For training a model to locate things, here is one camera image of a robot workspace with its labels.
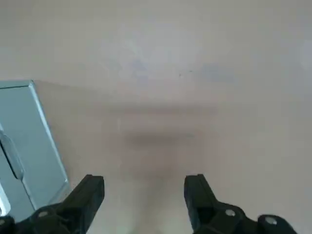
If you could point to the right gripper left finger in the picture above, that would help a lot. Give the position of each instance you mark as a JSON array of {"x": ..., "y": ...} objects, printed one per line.
[{"x": 73, "y": 209}]

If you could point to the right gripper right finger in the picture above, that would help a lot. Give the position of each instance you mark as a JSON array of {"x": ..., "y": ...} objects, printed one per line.
[{"x": 207, "y": 212}]

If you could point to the gray-fronted wooden drawer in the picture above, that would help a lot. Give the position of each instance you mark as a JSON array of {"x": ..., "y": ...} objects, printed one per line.
[{"x": 36, "y": 134}]

